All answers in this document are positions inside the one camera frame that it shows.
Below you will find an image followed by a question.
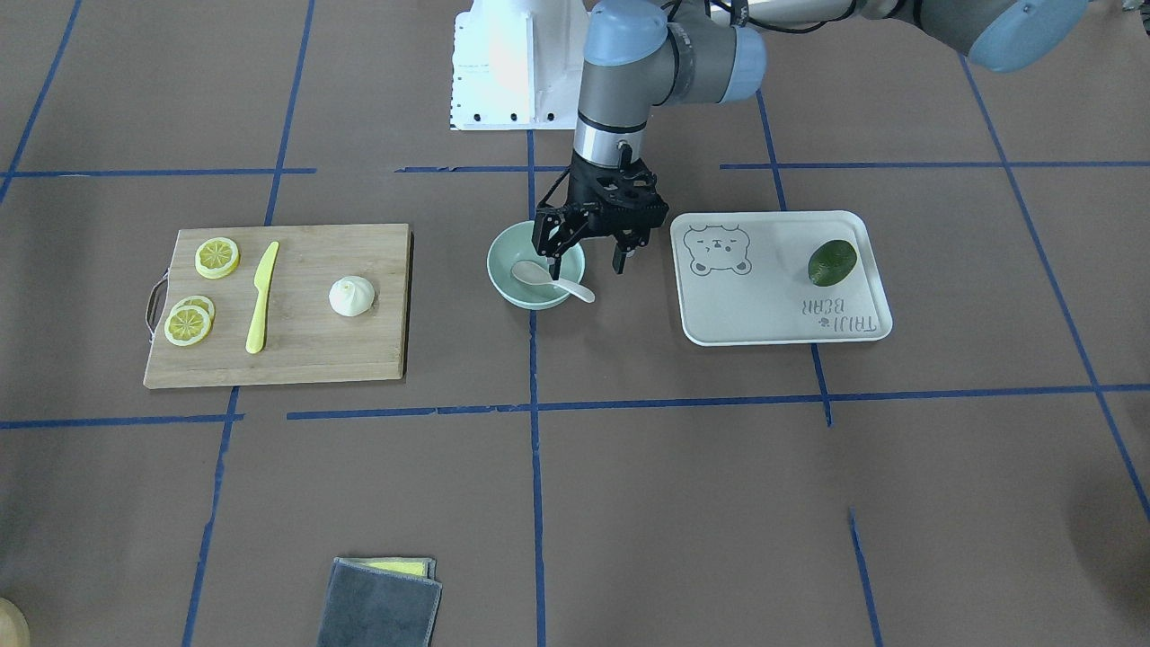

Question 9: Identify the lemon slice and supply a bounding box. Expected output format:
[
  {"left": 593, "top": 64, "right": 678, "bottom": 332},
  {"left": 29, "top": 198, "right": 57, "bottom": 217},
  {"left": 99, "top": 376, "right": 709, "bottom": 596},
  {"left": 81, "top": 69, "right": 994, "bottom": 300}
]
[
  {"left": 173, "top": 295, "right": 217, "bottom": 319},
  {"left": 162, "top": 305, "right": 213, "bottom": 347},
  {"left": 193, "top": 236, "right": 242, "bottom": 279}
]

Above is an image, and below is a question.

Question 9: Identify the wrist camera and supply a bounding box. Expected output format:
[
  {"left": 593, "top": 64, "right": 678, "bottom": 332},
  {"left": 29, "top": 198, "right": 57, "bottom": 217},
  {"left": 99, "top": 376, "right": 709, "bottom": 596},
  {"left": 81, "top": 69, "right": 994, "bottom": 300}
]
[{"left": 592, "top": 164, "right": 669, "bottom": 218}]

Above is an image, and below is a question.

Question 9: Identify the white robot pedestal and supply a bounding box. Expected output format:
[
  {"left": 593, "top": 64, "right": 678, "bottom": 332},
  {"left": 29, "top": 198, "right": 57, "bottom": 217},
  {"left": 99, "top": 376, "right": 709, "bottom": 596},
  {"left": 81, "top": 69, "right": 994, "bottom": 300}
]
[{"left": 449, "top": 1, "right": 590, "bottom": 131}]

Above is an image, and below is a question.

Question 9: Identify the yellow plastic knife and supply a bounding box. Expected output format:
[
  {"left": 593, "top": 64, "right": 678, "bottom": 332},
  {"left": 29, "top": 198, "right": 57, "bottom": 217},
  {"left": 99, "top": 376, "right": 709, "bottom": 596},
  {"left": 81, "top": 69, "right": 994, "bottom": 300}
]
[{"left": 243, "top": 241, "right": 279, "bottom": 355}]

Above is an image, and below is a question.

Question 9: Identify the mint green bowl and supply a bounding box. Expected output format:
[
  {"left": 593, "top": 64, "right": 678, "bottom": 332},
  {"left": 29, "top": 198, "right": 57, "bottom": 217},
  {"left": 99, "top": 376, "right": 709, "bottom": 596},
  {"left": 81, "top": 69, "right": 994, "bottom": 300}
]
[{"left": 486, "top": 221, "right": 572, "bottom": 311}]

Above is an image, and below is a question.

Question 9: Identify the white ceramic spoon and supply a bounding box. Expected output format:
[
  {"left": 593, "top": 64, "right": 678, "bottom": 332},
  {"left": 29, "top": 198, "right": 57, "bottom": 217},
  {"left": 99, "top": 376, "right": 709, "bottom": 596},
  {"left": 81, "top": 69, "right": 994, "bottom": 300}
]
[{"left": 512, "top": 261, "right": 597, "bottom": 303}]

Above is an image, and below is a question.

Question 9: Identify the white steamed bun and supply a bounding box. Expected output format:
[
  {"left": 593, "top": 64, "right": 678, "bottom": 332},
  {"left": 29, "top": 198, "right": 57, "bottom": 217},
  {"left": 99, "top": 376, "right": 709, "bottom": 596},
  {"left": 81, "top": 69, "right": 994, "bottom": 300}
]
[{"left": 328, "top": 275, "right": 376, "bottom": 318}]

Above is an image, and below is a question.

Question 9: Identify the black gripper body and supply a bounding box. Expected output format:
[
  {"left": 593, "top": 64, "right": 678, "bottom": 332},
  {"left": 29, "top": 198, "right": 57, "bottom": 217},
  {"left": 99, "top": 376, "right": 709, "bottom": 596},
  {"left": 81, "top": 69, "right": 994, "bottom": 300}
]
[{"left": 531, "top": 155, "right": 669, "bottom": 257}]

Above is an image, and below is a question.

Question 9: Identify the grey folded cloth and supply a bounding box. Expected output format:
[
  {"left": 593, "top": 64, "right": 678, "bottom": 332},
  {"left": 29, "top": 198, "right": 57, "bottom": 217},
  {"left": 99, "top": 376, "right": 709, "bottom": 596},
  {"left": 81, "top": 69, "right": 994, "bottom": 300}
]
[{"left": 316, "top": 556, "right": 442, "bottom": 646}]

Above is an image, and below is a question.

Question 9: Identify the wooden cutting board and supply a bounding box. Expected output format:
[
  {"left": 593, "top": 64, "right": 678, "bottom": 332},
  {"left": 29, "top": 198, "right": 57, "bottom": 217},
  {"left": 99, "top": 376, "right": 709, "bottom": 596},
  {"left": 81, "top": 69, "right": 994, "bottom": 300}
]
[{"left": 143, "top": 224, "right": 413, "bottom": 388}]

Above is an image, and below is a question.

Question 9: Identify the cream bear tray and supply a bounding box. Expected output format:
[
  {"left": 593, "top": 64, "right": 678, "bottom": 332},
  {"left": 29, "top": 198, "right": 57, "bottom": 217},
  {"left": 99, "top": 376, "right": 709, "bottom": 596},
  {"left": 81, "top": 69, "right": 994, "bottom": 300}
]
[{"left": 669, "top": 210, "right": 894, "bottom": 347}]

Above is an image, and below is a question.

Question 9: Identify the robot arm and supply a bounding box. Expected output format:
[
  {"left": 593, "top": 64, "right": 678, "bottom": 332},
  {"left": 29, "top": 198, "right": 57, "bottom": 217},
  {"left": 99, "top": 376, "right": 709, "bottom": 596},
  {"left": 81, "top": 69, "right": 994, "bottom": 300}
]
[{"left": 531, "top": 1, "right": 1088, "bottom": 278}]

